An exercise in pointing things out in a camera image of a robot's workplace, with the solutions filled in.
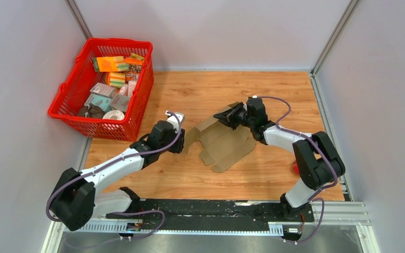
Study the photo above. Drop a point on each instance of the red apple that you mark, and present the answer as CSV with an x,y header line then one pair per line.
x,y
295,168

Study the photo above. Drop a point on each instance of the striped sponge pack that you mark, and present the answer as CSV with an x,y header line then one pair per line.
x,y
115,79

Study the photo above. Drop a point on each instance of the orange box in basket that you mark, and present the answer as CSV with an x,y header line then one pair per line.
x,y
110,64

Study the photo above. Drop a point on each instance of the brown cardboard box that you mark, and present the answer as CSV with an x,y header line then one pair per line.
x,y
222,146

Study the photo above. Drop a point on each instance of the red plastic basket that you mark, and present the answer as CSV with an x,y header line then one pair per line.
x,y
74,92

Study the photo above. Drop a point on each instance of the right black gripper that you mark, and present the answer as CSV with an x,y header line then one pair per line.
x,y
230,121

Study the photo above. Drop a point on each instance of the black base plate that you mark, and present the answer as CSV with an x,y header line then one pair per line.
x,y
214,215

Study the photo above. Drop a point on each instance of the grey pink box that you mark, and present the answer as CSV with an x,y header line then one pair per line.
x,y
120,102

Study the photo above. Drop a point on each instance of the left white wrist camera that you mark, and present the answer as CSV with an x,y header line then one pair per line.
x,y
176,119

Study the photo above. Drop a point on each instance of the white tape roll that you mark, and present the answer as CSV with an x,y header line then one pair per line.
x,y
114,115

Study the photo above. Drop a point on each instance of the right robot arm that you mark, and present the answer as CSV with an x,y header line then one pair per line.
x,y
319,163

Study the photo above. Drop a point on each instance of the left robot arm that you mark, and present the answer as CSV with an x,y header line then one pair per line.
x,y
78,195

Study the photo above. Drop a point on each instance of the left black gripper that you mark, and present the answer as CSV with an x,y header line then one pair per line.
x,y
179,146

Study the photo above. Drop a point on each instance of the teal patterned box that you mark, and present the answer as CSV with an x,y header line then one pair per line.
x,y
101,101

